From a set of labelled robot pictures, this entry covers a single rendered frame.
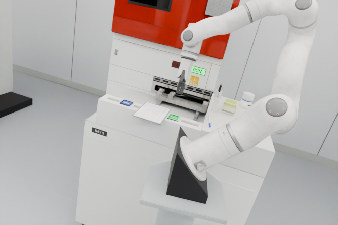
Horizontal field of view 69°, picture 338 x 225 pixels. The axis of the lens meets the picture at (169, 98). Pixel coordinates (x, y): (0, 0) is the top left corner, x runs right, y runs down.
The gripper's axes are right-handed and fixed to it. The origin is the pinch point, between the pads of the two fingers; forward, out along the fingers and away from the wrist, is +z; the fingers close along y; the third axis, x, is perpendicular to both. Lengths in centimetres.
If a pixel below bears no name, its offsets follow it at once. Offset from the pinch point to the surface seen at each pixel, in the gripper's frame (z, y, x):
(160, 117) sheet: 15.7, 0.9, -5.9
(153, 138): 28.2, -1.5, -6.8
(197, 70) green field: -11, -57, 1
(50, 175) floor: 103, -54, -92
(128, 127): 26.5, -1.2, -21.1
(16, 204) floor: 110, -20, -92
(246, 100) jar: 0, -46, 37
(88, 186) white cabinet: 72, -10, -40
